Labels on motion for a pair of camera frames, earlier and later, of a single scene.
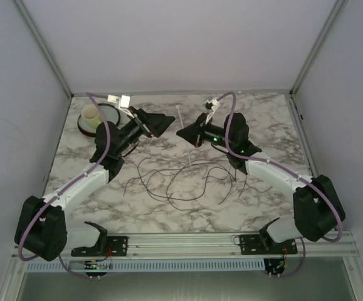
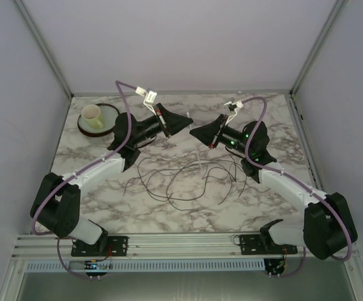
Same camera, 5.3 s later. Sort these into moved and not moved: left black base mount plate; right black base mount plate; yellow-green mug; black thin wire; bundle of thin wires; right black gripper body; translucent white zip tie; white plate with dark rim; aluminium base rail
Moved: translucent white zip tie; right black gripper body; bundle of thin wires
Not moved: left black base mount plate; yellow-green mug; aluminium base rail; right black base mount plate; black thin wire; white plate with dark rim
